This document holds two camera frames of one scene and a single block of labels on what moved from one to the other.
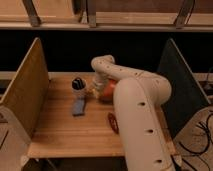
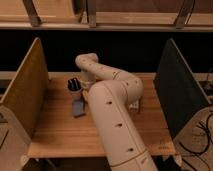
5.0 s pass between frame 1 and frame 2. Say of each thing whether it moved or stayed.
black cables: stayed
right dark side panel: stayed
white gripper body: moved
